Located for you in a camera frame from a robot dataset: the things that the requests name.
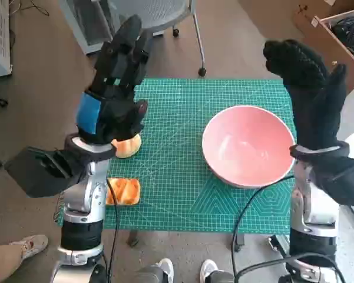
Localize long toy bread loaf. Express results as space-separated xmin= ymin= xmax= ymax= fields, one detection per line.
xmin=105 ymin=177 xmax=141 ymax=206

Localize wooden crate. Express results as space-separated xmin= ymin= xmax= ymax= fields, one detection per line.
xmin=310 ymin=7 xmax=354 ymax=95

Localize green cutting mat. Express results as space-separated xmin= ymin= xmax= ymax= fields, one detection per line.
xmin=57 ymin=78 xmax=298 ymax=233

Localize pink bowl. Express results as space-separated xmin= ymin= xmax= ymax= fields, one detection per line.
xmin=201 ymin=105 xmax=297 ymax=189

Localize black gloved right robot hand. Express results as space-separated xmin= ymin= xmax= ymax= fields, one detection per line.
xmin=263 ymin=39 xmax=348 ymax=149

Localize round toy bread bun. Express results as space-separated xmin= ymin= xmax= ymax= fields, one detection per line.
xmin=110 ymin=134 xmax=143 ymax=159

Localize grey mesh office chair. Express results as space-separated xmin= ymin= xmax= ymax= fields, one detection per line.
xmin=117 ymin=0 xmax=207 ymax=77

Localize white shoe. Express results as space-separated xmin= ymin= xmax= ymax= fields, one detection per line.
xmin=156 ymin=258 xmax=174 ymax=283
xmin=200 ymin=259 xmax=219 ymax=283

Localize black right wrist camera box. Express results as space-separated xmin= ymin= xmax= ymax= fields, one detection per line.
xmin=312 ymin=156 xmax=354 ymax=207

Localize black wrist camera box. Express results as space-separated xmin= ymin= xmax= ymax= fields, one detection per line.
xmin=4 ymin=147 xmax=89 ymax=198
xmin=312 ymin=156 xmax=354 ymax=207

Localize brown cardboard box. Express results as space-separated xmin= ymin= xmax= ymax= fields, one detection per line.
xmin=293 ymin=0 xmax=354 ymax=36

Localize black and white clamp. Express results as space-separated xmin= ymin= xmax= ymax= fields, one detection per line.
xmin=266 ymin=234 xmax=291 ymax=253

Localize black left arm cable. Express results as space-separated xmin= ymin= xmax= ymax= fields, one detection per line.
xmin=101 ymin=177 xmax=119 ymax=283

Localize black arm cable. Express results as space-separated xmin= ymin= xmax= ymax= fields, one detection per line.
xmin=231 ymin=174 xmax=336 ymax=283
xmin=101 ymin=177 xmax=119 ymax=283

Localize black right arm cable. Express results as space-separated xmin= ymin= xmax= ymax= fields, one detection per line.
xmin=231 ymin=174 xmax=336 ymax=283

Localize white glass-front cabinet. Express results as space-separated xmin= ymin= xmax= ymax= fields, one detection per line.
xmin=58 ymin=0 xmax=163 ymax=55

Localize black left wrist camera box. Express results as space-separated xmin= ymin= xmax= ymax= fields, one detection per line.
xmin=4 ymin=147 xmax=89 ymax=198

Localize dark grey leg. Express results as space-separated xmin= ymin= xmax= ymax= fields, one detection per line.
xmin=134 ymin=264 xmax=166 ymax=283
xmin=209 ymin=270 xmax=235 ymax=283

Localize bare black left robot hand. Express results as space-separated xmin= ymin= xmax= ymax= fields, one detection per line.
xmin=76 ymin=14 xmax=154 ymax=146

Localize person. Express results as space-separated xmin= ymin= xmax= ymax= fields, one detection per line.
xmin=0 ymin=235 xmax=49 ymax=283

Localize tangle of black cables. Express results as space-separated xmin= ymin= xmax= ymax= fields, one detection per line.
xmin=332 ymin=16 xmax=354 ymax=68

